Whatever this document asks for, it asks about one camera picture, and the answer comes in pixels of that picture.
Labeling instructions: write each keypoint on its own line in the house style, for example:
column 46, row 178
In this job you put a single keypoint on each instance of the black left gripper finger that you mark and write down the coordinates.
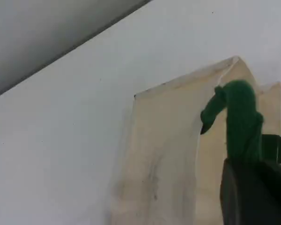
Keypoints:
column 264, row 199
column 229, row 201

